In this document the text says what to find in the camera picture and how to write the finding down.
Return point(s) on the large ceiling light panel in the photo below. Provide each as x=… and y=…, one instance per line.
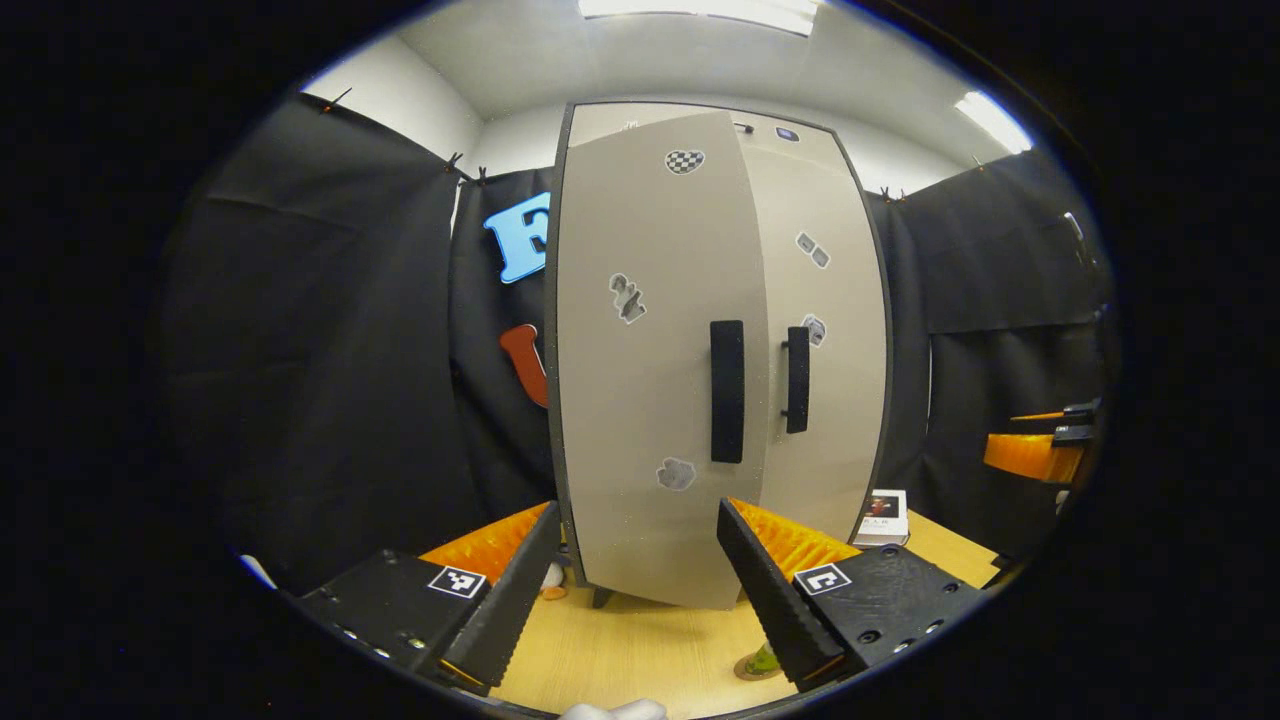
x=700, y=12

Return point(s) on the green label plastic bottle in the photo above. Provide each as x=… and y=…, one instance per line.
x=765, y=660

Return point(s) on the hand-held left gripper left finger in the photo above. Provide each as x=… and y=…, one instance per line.
x=505, y=600

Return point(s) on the grey wooden cabinet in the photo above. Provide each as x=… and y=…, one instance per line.
x=602, y=595

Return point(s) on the black backdrop cloth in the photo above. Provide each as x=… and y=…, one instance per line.
x=320, y=350

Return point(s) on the grey cabinet door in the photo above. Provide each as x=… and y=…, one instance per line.
x=650, y=400
x=840, y=400

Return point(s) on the small ceiling light panel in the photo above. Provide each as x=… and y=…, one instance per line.
x=992, y=120

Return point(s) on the small white orange object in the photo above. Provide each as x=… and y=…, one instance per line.
x=553, y=582

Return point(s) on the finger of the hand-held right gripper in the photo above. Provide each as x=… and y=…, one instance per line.
x=1075, y=410
x=1030, y=457

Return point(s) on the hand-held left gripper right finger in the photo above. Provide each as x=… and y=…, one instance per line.
x=770, y=600

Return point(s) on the round brown coaster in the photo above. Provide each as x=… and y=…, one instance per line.
x=748, y=674

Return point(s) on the white book with photo cover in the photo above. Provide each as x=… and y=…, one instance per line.
x=882, y=518

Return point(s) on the grey drawer front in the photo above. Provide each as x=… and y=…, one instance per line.
x=620, y=117

